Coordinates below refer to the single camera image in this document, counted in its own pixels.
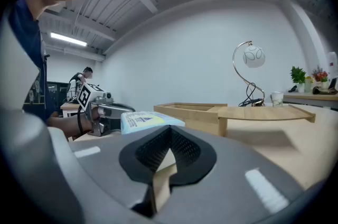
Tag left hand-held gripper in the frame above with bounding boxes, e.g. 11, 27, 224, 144
77, 82, 136, 137

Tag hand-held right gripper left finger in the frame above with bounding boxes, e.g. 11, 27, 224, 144
49, 124, 172, 224

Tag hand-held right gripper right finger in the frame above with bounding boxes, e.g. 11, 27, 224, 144
153, 124, 305, 224

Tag blue tissue pack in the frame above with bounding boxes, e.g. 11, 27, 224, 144
120, 110, 186, 136

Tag wooden container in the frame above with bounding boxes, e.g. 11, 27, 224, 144
153, 102, 316, 137

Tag person's left forearm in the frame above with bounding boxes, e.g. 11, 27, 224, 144
47, 108, 101, 139

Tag small wooden table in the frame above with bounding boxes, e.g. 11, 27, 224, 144
60, 101, 86, 118

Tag long ceiling light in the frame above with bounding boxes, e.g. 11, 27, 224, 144
50, 32, 88, 47

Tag white paper cup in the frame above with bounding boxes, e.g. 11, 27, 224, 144
270, 91, 285, 108

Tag person's dark blue shirt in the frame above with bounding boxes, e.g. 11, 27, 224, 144
7, 0, 58, 123

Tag wooden side counter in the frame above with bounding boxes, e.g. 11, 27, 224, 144
283, 92, 338, 112

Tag gold lamp with white globe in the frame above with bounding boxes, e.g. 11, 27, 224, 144
232, 41, 266, 108

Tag green potted plant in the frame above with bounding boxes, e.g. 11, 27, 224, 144
289, 66, 307, 94

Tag yellow flowers in white vase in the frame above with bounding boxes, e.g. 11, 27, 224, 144
304, 75, 315, 93

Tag red flowers in vase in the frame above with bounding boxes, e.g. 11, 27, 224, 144
311, 65, 330, 90

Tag black tablet on stand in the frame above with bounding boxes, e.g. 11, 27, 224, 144
326, 77, 338, 90

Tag black lamp cable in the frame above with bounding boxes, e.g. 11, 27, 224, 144
238, 82, 262, 108

